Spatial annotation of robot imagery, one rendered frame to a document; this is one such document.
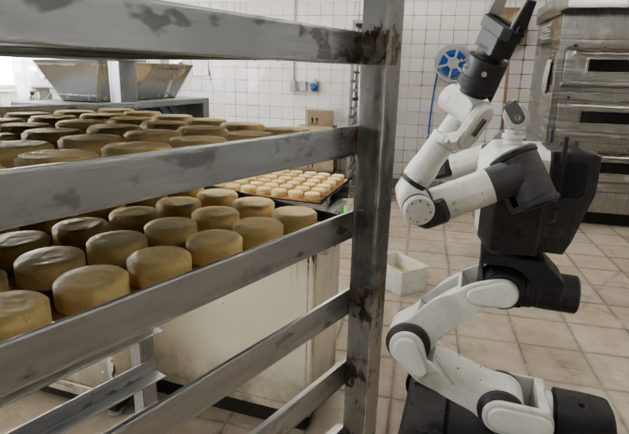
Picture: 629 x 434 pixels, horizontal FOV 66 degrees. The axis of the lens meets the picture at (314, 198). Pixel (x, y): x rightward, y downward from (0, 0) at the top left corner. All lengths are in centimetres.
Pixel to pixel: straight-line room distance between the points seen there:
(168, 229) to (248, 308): 133
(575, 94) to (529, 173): 370
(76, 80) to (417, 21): 446
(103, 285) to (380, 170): 27
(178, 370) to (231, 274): 171
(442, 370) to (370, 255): 120
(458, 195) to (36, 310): 101
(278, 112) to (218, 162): 568
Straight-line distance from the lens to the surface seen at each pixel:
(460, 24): 580
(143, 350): 93
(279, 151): 40
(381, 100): 48
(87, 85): 184
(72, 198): 30
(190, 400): 41
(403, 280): 299
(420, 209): 118
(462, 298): 154
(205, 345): 195
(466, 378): 171
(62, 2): 29
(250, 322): 181
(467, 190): 122
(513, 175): 124
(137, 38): 31
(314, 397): 55
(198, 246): 43
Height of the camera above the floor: 130
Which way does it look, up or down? 14 degrees down
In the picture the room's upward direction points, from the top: 2 degrees clockwise
